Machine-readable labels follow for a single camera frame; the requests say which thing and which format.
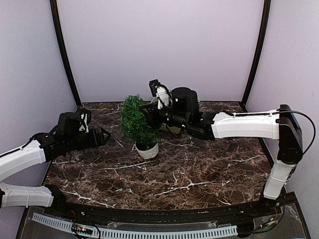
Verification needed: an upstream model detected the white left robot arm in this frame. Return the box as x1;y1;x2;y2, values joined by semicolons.
0;127;111;208

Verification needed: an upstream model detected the black front table rail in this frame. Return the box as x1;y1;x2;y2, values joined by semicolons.
45;201;266;225

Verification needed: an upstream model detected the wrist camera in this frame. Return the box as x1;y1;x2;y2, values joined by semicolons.
149;79;172;110
57;110;92;135

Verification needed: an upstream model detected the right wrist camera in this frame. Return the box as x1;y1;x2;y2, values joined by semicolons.
149;79;172;110

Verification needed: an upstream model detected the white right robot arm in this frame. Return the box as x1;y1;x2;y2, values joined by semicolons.
140;104;303;200

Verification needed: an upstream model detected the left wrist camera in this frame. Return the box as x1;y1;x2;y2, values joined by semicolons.
57;110;92;135

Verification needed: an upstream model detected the left black frame post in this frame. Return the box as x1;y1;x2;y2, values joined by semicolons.
49;0;82;107

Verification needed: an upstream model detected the small green christmas tree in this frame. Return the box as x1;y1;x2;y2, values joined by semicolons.
120;95;159;159

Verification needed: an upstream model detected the pale green perforated basket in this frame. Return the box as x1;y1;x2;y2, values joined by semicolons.
159;123;181;136

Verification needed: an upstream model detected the white slotted cable duct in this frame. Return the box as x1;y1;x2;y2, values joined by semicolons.
31;213;238;239

